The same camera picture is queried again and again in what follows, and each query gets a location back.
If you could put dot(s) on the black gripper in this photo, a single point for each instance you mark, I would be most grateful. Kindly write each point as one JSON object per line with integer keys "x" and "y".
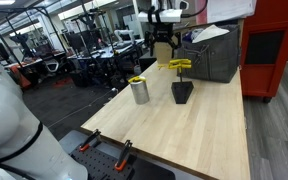
{"x": 163, "y": 31}

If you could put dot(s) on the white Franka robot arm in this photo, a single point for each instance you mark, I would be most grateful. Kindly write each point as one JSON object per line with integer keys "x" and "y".
{"x": 10, "y": 126}

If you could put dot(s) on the black triangular tool stand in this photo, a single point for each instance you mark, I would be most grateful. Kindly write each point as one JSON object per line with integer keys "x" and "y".
{"x": 182, "y": 91}

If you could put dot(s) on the cylindrical metal tin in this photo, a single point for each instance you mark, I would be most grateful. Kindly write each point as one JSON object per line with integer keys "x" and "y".
{"x": 140, "y": 93}

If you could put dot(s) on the brown cardboard box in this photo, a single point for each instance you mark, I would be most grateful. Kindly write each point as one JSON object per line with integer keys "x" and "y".
{"x": 164, "y": 58}

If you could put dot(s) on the blue cloth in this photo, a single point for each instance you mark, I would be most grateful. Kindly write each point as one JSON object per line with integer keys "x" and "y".
{"x": 188, "y": 36}

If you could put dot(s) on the white cloth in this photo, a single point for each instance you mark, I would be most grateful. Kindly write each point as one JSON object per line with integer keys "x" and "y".
{"x": 210, "y": 33}

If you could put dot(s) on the grey fabric storage bin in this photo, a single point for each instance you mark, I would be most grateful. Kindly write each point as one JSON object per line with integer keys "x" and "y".
{"x": 214, "y": 63}

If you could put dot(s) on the black work cart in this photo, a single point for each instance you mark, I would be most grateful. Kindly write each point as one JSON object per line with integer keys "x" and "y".
{"x": 97, "y": 53}

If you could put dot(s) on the white paper sheet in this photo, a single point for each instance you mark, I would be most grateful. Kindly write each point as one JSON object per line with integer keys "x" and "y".
{"x": 230, "y": 10}

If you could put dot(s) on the black waste bin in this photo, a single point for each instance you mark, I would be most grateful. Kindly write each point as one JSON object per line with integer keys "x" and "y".
{"x": 80, "y": 79}

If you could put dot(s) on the red floor mat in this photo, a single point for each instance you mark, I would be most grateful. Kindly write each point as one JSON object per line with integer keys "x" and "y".
{"x": 62, "y": 82}

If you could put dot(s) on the red tool cabinet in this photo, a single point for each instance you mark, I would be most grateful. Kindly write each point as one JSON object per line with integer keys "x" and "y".
{"x": 267, "y": 76}

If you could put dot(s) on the white office chair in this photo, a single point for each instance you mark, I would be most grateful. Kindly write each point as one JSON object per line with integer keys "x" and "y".
{"x": 52, "y": 65}

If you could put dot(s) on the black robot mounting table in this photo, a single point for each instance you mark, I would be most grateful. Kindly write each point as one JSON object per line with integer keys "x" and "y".
{"x": 150, "y": 171}

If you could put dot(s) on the black perforated mounting board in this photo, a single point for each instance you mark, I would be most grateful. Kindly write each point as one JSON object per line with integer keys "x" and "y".
{"x": 97, "y": 165}

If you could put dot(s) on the orange chair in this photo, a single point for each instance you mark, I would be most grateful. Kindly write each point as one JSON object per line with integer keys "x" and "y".
{"x": 19, "y": 75}

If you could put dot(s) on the black pedestal cabinet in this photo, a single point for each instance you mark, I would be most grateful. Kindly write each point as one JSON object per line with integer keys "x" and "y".
{"x": 147, "y": 65}

